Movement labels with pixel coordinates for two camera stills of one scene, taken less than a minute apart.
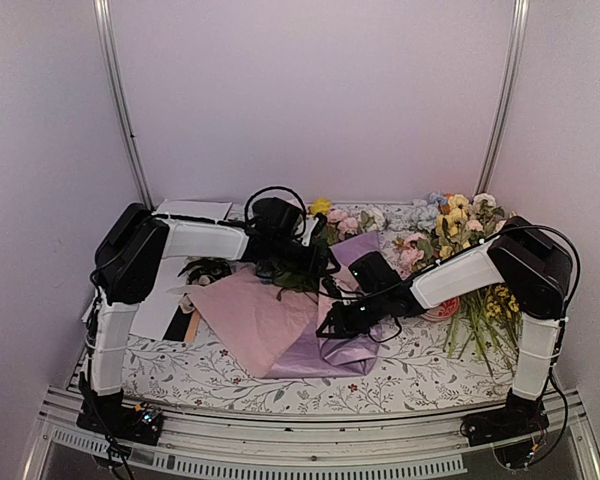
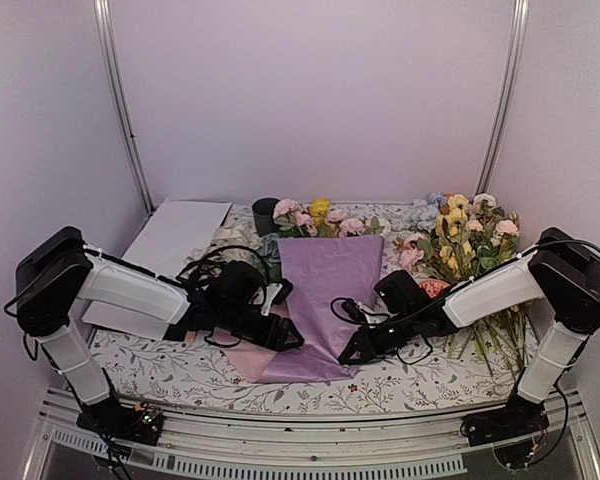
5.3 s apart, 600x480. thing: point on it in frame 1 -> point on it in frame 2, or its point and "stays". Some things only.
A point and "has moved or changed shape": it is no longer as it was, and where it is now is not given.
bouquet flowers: [344, 224] has moved or changed shape
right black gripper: [342, 328] -> [362, 341]
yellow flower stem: [322, 206] stays
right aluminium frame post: [519, 32] stays
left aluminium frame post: [101, 14] stays
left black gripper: [313, 263] -> [277, 341]
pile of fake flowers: [488, 320] stays
